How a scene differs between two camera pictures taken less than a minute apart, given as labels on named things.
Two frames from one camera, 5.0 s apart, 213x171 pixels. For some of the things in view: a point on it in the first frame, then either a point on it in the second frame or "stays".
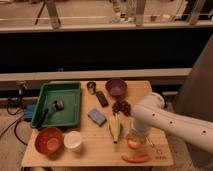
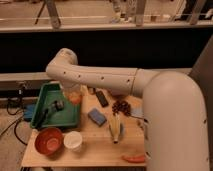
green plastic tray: [69, 115] stays
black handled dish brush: [57, 105] stays
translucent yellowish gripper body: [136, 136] → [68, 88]
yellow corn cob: [114, 125] stays
